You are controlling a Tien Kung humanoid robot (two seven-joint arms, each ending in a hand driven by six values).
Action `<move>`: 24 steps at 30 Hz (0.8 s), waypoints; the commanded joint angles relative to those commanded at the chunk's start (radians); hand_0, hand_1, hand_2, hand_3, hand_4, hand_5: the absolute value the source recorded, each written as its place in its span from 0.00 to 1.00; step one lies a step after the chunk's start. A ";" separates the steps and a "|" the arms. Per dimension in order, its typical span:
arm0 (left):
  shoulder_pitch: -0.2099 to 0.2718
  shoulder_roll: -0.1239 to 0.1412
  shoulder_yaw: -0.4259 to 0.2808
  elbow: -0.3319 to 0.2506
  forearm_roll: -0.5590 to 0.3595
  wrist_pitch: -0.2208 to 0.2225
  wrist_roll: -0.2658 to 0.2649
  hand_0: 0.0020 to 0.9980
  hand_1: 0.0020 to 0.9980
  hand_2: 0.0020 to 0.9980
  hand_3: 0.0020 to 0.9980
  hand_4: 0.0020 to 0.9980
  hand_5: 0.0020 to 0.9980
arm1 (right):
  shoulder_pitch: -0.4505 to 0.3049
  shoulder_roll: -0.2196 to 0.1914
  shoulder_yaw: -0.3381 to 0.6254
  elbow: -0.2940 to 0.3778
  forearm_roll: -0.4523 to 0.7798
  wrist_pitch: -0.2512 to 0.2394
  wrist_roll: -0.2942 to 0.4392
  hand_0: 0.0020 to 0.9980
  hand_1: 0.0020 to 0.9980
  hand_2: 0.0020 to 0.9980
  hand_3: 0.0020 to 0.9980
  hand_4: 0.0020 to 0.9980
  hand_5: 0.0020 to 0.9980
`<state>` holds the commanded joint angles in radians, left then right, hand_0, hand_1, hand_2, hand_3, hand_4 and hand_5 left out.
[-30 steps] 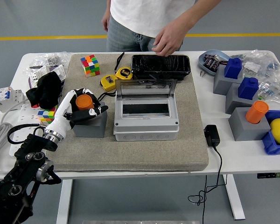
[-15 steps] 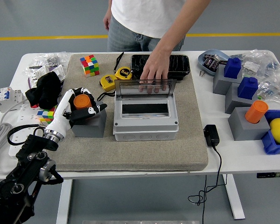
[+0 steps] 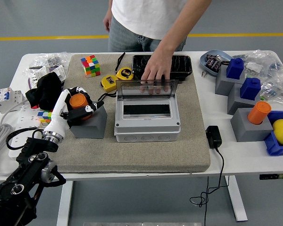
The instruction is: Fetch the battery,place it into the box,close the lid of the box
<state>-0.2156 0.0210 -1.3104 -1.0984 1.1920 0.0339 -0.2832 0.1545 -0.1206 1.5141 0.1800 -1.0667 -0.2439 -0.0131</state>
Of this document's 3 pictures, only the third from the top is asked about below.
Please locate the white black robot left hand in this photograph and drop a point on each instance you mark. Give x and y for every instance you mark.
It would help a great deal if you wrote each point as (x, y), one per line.
(57, 115)

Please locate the person's left hand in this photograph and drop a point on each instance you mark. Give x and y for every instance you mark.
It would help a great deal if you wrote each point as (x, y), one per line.
(156, 68)

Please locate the person's right hand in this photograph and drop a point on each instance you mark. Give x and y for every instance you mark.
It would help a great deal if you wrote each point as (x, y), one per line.
(107, 22)

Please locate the orange cylinder battery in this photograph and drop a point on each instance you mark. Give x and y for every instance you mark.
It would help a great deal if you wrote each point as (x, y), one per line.
(77, 101)
(258, 114)

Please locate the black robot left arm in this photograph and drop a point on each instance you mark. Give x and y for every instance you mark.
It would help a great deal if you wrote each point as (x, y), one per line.
(26, 169)

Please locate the person's left forearm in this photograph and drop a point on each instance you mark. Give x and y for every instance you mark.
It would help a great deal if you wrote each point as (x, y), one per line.
(181, 30)

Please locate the grey plastic junction box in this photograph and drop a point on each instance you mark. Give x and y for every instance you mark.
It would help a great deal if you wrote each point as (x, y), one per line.
(146, 130)

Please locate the blue square battery block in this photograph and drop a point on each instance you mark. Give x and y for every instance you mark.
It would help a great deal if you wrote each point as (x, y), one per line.
(234, 69)
(250, 89)

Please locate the small colourful puzzle cube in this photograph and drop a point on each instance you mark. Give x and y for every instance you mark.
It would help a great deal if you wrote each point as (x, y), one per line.
(44, 117)

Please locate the black plastic tray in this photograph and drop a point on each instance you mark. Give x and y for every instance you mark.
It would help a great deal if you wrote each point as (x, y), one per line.
(181, 64)

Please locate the black cloth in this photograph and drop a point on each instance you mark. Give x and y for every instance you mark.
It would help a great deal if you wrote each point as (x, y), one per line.
(44, 91)

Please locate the white power strip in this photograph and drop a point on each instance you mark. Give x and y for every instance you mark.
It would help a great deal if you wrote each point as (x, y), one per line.
(26, 117)

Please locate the yellow tape measure 5m print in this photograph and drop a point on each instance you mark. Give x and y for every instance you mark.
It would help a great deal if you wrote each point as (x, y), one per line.
(124, 73)

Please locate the grey square holder block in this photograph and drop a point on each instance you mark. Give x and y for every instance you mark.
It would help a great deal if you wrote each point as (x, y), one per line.
(235, 103)
(89, 130)
(224, 86)
(247, 131)

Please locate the person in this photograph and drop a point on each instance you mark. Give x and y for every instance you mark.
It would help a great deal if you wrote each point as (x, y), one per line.
(143, 16)

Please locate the white breaker package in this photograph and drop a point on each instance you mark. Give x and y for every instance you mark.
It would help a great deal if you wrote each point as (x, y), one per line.
(36, 77)

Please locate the large colourful puzzle cube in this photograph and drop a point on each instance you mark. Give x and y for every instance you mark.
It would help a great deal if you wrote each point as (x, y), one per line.
(92, 67)

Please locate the light blue dish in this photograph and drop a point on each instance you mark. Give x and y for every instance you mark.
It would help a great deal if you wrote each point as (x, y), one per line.
(204, 63)

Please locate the small metal clip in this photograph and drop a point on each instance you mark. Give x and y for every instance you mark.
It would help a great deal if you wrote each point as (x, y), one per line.
(204, 74)

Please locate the yellow tape measure plain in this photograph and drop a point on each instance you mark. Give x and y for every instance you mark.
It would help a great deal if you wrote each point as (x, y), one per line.
(109, 82)

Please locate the white circuit breaker blue switches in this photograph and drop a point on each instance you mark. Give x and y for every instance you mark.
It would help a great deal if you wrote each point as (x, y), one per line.
(7, 97)

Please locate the purple foil packet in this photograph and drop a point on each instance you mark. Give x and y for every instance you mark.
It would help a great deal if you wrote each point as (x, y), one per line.
(211, 61)
(217, 66)

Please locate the clear bag of screws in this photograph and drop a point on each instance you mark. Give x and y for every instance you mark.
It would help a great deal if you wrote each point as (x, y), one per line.
(49, 60)

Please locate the grey-brown table mat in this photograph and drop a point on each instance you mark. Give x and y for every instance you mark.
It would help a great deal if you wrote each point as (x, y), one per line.
(132, 155)

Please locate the white table leg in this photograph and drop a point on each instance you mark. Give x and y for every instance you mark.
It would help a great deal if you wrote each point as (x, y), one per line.
(64, 202)
(237, 200)

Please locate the black power adapter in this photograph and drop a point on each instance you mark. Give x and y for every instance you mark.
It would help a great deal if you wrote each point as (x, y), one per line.
(213, 137)

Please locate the clear bag white label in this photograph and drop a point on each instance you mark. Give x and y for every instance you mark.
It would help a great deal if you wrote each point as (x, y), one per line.
(261, 61)

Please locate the clear bag blue parts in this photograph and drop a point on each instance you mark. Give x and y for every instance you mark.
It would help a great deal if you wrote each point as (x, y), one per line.
(278, 86)

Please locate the blue plastic bin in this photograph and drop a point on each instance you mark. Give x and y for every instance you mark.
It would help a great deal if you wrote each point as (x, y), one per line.
(276, 147)

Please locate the black table control panel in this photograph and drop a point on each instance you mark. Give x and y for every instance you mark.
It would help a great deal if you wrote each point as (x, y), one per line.
(273, 176)

